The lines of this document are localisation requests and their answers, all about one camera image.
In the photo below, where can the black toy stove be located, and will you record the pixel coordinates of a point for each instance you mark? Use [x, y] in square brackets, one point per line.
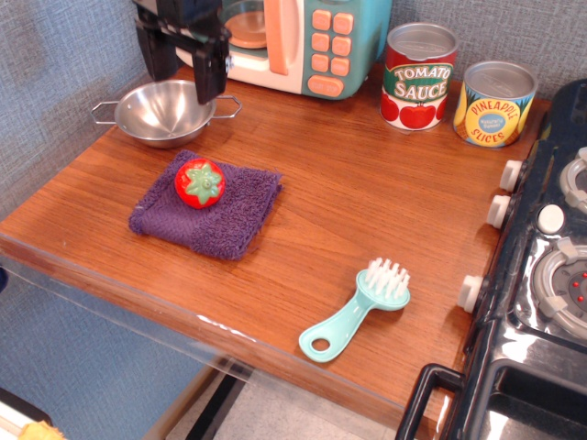
[524, 373]

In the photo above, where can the purple folded towel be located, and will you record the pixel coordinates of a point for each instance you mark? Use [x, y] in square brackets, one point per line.
[222, 230]

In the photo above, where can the white stove knob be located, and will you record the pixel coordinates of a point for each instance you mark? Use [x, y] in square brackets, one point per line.
[469, 292]
[510, 175]
[497, 210]

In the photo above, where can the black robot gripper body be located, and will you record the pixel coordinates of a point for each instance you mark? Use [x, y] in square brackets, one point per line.
[188, 24]

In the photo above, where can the white stove knob middle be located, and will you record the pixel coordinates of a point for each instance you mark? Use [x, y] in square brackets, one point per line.
[497, 210]

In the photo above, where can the red toy tomato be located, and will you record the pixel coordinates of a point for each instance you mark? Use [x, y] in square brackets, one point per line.
[200, 183]

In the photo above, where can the pineapple slices can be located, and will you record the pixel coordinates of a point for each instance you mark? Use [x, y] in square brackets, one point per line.
[495, 100]

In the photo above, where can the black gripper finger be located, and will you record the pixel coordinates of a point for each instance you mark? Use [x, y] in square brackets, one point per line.
[210, 70]
[159, 54]

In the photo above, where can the white stove knob upper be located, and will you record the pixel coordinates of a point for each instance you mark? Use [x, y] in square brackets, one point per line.
[510, 175]

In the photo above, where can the teal dish brush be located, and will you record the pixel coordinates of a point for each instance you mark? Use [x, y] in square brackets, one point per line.
[382, 286]

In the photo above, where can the stainless steel two-handled pot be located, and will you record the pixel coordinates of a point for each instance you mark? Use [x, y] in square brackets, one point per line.
[162, 115]

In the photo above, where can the tomato sauce can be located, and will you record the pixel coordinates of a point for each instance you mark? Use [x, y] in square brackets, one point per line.
[417, 74]

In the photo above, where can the white stove knob lower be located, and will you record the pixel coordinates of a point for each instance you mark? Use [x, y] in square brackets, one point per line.
[469, 292]

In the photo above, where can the teal toy microwave oven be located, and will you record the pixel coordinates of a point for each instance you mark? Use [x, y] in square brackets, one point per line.
[323, 49]

